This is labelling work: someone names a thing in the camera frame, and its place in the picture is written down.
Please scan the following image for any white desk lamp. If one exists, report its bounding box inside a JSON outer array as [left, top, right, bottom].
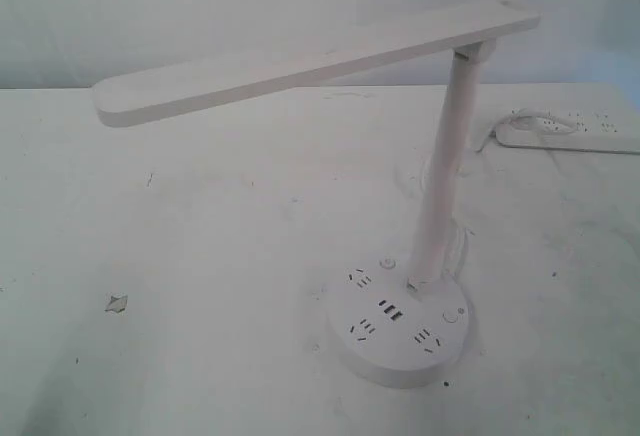
[[92, 0, 540, 388]]

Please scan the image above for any small torn paper scrap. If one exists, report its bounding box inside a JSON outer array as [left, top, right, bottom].
[[104, 295, 128, 314]]

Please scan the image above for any white power strip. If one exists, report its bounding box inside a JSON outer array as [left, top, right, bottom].
[[494, 112, 639, 155]]

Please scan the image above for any white power cable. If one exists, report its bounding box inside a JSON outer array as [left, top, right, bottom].
[[418, 109, 581, 277]]

